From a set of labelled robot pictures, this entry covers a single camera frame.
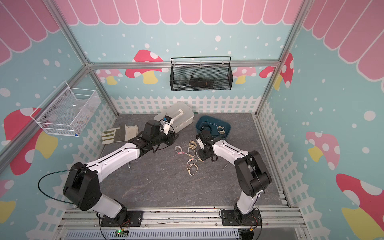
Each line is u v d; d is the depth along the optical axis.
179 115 1.03
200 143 0.85
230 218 0.74
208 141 0.68
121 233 0.73
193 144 1.00
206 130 0.76
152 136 0.66
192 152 0.98
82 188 0.44
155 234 0.71
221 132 1.07
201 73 0.96
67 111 0.81
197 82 0.85
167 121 0.74
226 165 0.92
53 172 0.41
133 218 0.75
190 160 0.93
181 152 0.97
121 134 1.08
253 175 0.47
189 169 0.89
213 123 1.13
